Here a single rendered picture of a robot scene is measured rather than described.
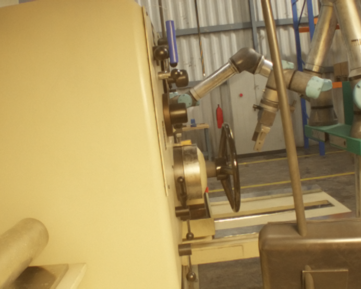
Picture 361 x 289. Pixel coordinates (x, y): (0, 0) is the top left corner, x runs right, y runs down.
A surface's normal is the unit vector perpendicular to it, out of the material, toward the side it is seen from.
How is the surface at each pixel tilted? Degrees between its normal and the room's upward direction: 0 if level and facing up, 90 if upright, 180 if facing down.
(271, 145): 90
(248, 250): 90
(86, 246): 90
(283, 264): 110
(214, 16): 90
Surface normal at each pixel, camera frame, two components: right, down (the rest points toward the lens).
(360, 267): -0.19, 0.47
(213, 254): 0.01, 0.13
